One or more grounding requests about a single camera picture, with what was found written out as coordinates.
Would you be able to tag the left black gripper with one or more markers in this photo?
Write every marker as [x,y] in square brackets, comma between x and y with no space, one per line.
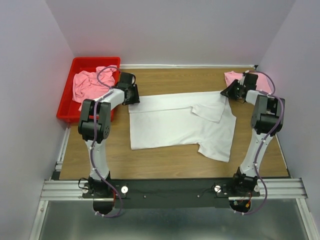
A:
[133,94]

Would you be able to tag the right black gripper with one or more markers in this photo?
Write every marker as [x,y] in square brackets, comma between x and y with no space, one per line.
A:
[230,90]

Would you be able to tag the white t shirt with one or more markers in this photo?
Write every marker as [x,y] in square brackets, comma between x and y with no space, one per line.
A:
[202,118]

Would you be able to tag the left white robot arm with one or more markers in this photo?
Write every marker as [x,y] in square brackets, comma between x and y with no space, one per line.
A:
[95,125]

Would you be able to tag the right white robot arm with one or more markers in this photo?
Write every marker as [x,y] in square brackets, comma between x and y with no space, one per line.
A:
[266,121]

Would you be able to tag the folded pink t shirt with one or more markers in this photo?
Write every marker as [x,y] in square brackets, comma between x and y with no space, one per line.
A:
[262,83]

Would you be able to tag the crumpled pink t shirt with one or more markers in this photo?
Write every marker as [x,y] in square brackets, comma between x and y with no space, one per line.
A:
[92,85]

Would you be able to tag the red plastic bin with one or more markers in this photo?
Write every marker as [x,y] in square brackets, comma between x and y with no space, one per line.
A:
[68,110]

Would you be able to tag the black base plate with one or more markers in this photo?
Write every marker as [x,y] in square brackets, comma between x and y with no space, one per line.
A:
[164,193]

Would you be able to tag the aluminium frame rail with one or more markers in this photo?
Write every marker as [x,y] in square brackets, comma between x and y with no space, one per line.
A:
[277,188]

